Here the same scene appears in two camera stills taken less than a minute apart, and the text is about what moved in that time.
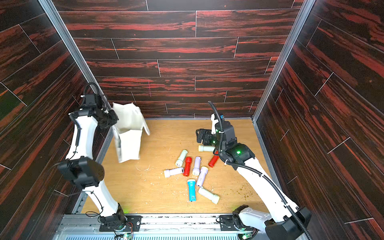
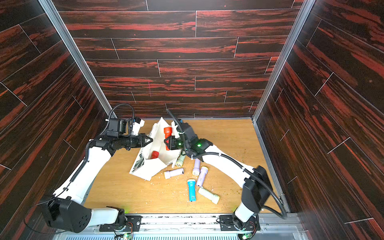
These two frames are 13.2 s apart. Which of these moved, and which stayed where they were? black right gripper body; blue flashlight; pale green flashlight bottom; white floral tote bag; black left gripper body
Moved: black right gripper body; white floral tote bag; black left gripper body
Stayed: pale green flashlight bottom; blue flashlight
